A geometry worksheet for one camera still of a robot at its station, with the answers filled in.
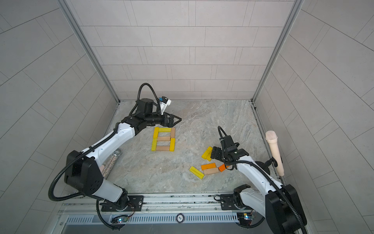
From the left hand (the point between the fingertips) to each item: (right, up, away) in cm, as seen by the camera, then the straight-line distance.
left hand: (178, 117), depth 78 cm
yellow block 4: (+10, -31, +1) cm, 32 cm away
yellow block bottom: (-6, -19, +13) cm, 23 cm away
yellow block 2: (-12, -9, +20) cm, 25 cm away
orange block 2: (+25, -30, +6) cm, 39 cm away
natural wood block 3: (-12, -21, +14) cm, 28 cm away
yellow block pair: (+16, -23, +10) cm, 29 cm away
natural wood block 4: (+18, -31, +3) cm, 36 cm away
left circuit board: (-26, -46, -13) cm, 54 cm away
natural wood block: (-12, -15, +16) cm, 24 cm away
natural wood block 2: (-6, -11, +19) cm, 23 cm away
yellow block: (-18, -13, +18) cm, 28 cm away
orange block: (+17, -29, +6) cm, 34 cm away
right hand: (+21, -22, +7) cm, 32 cm away
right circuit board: (+33, -47, -9) cm, 58 cm away
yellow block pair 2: (+17, -25, +8) cm, 31 cm away
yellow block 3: (-18, -19, +13) cm, 29 cm away
